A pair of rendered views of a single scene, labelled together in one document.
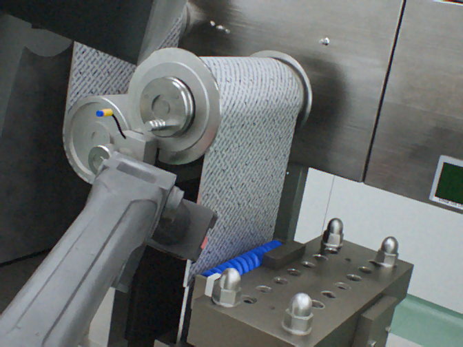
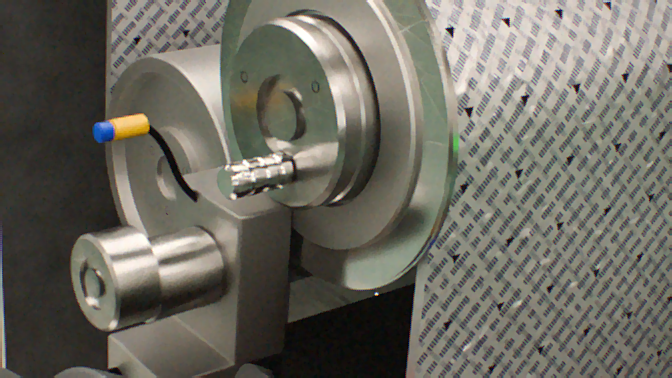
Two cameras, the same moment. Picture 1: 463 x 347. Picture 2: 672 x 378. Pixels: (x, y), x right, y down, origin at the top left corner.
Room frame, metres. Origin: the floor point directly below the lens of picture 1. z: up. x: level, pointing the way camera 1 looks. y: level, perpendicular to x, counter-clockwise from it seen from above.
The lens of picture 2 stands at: (0.43, -0.09, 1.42)
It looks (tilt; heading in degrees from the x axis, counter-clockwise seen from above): 23 degrees down; 21
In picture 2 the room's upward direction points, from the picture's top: 4 degrees clockwise
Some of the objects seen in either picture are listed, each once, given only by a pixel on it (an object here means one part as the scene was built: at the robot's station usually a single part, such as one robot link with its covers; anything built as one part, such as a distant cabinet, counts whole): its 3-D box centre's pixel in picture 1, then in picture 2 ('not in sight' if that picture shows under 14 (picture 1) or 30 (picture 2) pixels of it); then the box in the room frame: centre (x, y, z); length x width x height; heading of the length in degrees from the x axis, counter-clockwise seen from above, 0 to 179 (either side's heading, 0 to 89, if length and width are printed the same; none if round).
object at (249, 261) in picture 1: (246, 265); not in sight; (0.95, -0.04, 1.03); 0.21 x 0.04 x 0.03; 151
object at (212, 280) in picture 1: (214, 285); not in sight; (0.82, 0.00, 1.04); 0.02 x 0.01 x 0.02; 151
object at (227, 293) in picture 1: (229, 284); not in sight; (0.81, -0.02, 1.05); 0.04 x 0.04 x 0.04
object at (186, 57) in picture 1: (172, 107); (326, 107); (0.88, 0.09, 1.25); 0.15 x 0.01 x 0.15; 61
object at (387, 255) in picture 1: (388, 249); not in sight; (1.05, -0.26, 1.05); 0.04 x 0.04 x 0.04
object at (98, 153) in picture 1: (105, 160); (114, 278); (0.83, 0.16, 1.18); 0.04 x 0.02 x 0.04; 61
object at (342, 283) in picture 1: (313, 298); not in sight; (0.93, -0.15, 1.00); 0.40 x 0.16 x 0.06; 151
